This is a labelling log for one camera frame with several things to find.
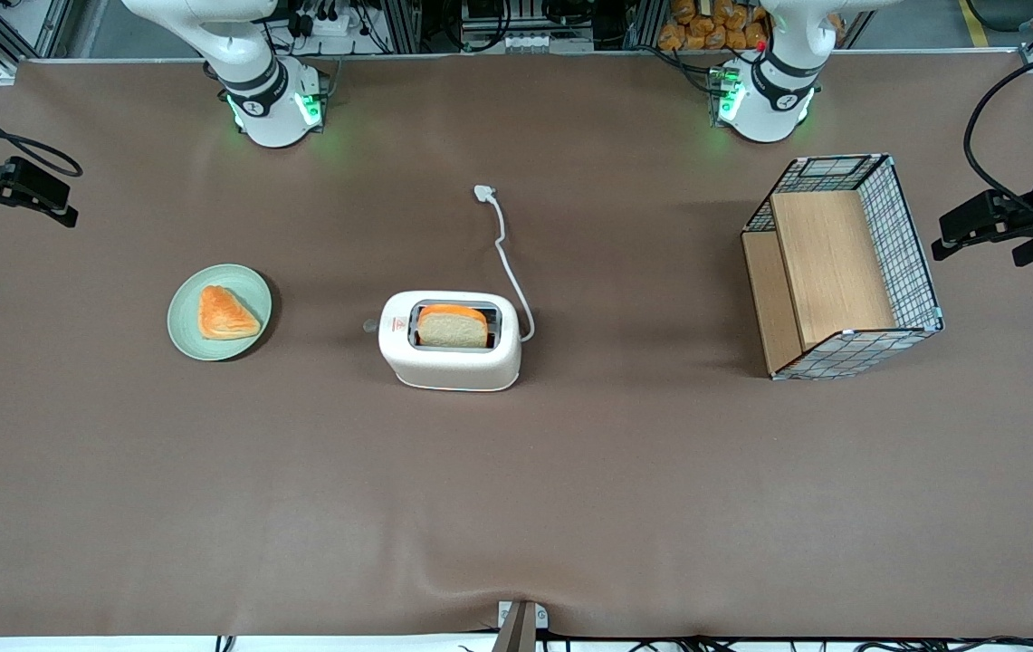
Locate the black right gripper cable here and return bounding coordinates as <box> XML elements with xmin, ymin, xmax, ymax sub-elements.
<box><xmin>0</xmin><ymin>77</ymin><xmax>84</xmax><ymax>178</ymax></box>

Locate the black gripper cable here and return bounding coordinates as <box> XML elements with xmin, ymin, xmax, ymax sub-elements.
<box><xmin>963</xmin><ymin>41</ymin><xmax>1033</xmax><ymax>227</ymax></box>
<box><xmin>0</xmin><ymin>77</ymin><xmax>84</xmax><ymax>178</ymax></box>

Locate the pale green plate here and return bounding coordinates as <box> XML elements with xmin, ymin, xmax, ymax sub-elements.
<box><xmin>167</xmin><ymin>264</ymin><xmax>273</xmax><ymax>362</ymax></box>

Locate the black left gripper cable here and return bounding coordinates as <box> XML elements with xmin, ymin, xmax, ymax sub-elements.
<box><xmin>963</xmin><ymin>41</ymin><xmax>1033</xmax><ymax>227</ymax></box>

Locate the bag of bread rolls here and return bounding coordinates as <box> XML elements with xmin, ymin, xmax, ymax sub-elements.
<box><xmin>656</xmin><ymin>0</ymin><xmax>770</xmax><ymax>53</ymax></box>

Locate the brown table mat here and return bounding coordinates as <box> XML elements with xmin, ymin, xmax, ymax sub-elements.
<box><xmin>0</xmin><ymin>50</ymin><xmax>1033</xmax><ymax>640</ymax></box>

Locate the white toaster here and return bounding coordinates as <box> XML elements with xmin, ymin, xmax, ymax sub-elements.
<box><xmin>378</xmin><ymin>291</ymin><xmax>522</xmax><ymax>392</ymax></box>

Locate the triangular orange pastry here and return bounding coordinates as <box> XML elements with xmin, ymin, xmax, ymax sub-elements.
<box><xmin>197</xmin><ymin>285</ymin><xmax>263</xmax><ymax>341</ymax></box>

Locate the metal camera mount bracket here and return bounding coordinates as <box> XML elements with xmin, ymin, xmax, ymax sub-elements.
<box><xmin>491</xmin><ymin>599</ymin><xmax>550</xmax><ymax>652</ymax></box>

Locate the white toaster power cable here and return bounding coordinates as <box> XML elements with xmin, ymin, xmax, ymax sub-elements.
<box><xmin>473</xmin><ymin>185</ymin><xmax>536</xmax><ymax>343</ymax></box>

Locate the bread slice with orange crust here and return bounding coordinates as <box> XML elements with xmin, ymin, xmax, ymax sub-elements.
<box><xmin>416</xmin><ymin>305</ymin><xmax>492</xmax><ymax>350</ymax></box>

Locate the wire basket with wooden shelf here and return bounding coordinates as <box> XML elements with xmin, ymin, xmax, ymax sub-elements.
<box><xmin>741</xmin><ymin>153</ymin><xmax>945</xmax><ymax>381</ymax></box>

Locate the white power strip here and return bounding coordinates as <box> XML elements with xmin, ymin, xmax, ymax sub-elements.
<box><xmin>292</xmin><ymin>3</ymin><xmax>356</xmax><ymax>37</ymax></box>

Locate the small green-lit control box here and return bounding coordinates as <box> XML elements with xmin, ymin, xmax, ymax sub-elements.
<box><xmin>706</xmin><ymin>63</ymin><xmax>745</xmax><ymax>124</ymax></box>

